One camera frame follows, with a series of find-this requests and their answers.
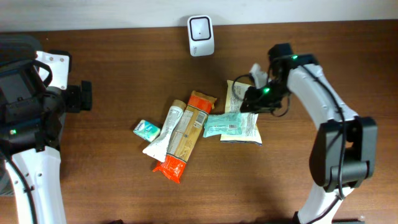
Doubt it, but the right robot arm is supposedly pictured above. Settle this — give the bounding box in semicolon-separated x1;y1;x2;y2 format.
239;43;377;223

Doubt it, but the black left camera cable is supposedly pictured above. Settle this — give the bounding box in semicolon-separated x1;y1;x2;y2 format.
0;58;53;224

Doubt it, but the grey plastic mesh basket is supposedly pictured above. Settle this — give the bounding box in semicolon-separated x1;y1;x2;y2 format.
1;35;67;162

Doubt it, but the yellow white snack bag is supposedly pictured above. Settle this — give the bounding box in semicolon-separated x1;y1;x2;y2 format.
220;80;262;146

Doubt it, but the small teal tissue pack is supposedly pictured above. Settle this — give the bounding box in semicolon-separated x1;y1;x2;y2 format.
133;119;160;142

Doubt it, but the teal wet wipes pack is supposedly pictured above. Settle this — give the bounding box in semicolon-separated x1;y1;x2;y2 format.
203;113;242;138

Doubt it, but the white barcode scanner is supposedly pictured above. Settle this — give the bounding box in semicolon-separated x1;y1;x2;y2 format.
187;15;215;57

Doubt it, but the red spaghetti packet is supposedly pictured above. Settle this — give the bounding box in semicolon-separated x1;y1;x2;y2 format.
154;91;217;183

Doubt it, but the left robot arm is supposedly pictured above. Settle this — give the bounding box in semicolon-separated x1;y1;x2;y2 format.
1;50;93;223

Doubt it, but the white tube with beige cap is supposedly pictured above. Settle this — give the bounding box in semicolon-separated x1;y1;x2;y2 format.
142;100;187;162

